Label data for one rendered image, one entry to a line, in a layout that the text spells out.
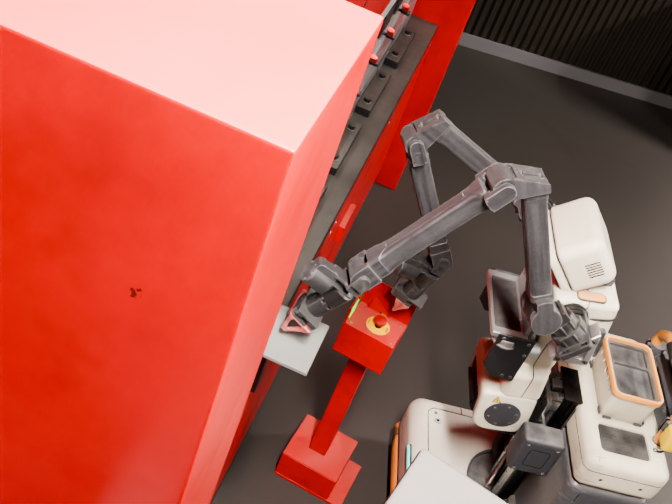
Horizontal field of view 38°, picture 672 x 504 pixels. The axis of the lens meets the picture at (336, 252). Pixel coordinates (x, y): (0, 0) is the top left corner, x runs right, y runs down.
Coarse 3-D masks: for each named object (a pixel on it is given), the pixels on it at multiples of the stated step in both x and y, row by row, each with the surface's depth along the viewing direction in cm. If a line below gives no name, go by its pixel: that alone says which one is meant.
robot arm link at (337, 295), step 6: (336, 282) 221; (330, 288) 221; (336, 288) 221; (342, 288) 222; (324, 294) 224; (330, 294) 223; (336, 294) 222; (342, 294) 222; (348, 294) 223; (324, 300) 225; (330, 300) 223; (336, 300) 223; (342, 300) 222; (348, 300) 223; (330, 306) 224; (336, 306) 225
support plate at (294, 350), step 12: (276, 324) 238; (288, 324) 239; (324, 324) 242; (276, 336) 235; (288, 336) 236; (300, 336) 237; (312, 336) 238; (324, 336) 239; (276, 348) 232; (288, 348) 233; (300, 348) 234; (312, 348) 235; (276, 360) 229; (288, 360) 230; (300, 360) 231; (312, 360) 232; (300, 372) 229
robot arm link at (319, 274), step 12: (312, 264) 221; (324, 264) 219; (300, 276) 222; (312, 276) 218; (324, 276) 220; (336, 276) 220; (348, 276) 224; (360, 276) 219; (312, 288) 222; (324, 288) 220; (348, 288) 219; (360, 288) 219
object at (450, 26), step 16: (432, 0) 403; (448, 0) 401; (464, 0) 399; (432, 16) 407; (448, 16) 405; (464, 16) 403; (448, 32) 409; (432, 48) 416; (448, 48) 414; (432, 64) 420; (448, 64) 426; (416, 80) 427; (432, 80) 425; (416, 96) 432; (432, 96) 429; (416, 112) 436; (400, 128) 444; (400, 144) 449; (384, 160) 456; (400, 160) 454; (384, 176) 462; (400, 176) 463
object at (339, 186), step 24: (408, 24) 401; (432, 24) 408; (408, 48) 386; (408, 72) 372; (384, 96) 354; (360, 120) 338; (384, 120) 343; (360, 144) 327; (360, 168) 317; (336, 192) 304; (336, 216) 298; (312, 240) 284; (288, 288) 266
